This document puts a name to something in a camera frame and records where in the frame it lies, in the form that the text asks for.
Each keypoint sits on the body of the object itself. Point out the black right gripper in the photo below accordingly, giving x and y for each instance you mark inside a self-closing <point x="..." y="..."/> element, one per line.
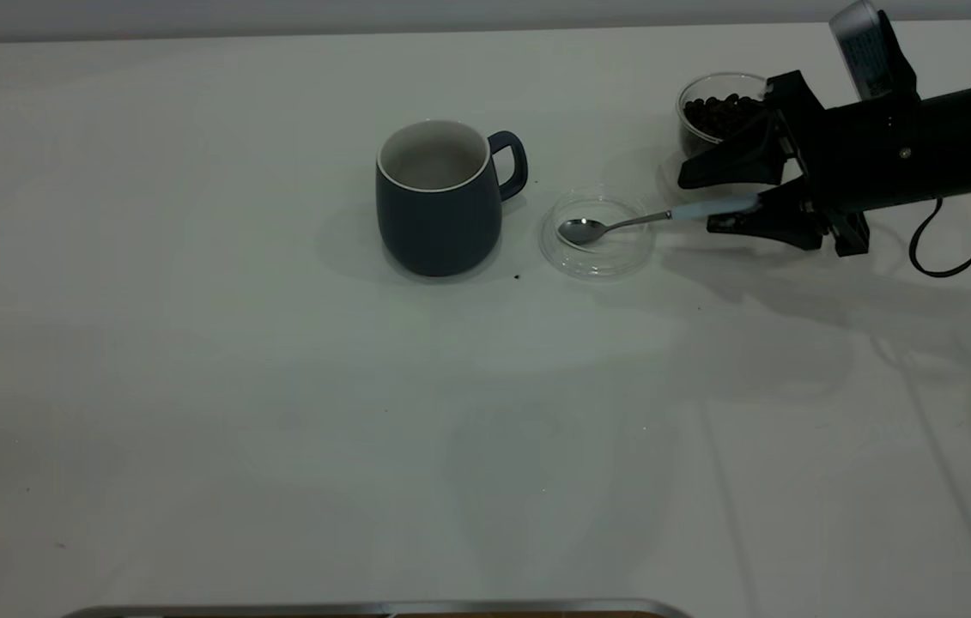
<point x="863" y="159"/>

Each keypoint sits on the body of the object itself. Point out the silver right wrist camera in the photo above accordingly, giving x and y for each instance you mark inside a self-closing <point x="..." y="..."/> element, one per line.
<point x="858" y="43"/>

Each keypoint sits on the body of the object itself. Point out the dark blue-grey ceramic mug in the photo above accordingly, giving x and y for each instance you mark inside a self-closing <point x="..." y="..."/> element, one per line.
<point x="438" y="227"/>

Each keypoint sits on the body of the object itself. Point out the clear double-wall glass cup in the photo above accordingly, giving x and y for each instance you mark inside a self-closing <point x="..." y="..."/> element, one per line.
<point x="685" y="129"/>

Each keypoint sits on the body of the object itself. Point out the dark coffee beans pile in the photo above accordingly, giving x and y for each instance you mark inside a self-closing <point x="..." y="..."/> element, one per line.
<point x="717" y="113"/>

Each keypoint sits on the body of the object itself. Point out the clear glass saucer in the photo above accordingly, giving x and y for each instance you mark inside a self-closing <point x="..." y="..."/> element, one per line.
<point x="601" y="262"/>

